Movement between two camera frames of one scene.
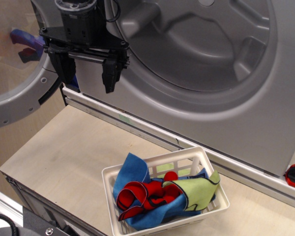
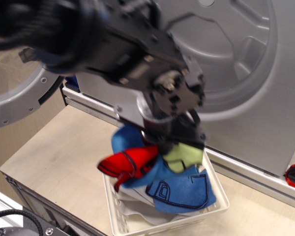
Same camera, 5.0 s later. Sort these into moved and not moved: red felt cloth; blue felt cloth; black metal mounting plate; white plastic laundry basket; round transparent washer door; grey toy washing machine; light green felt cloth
Moved: light green felt cloth; red felt cloth; blue felt cloth
Not moved: round transparent washer door; white plastic laundry basket; black metal mounting plate; grey toy washing machine
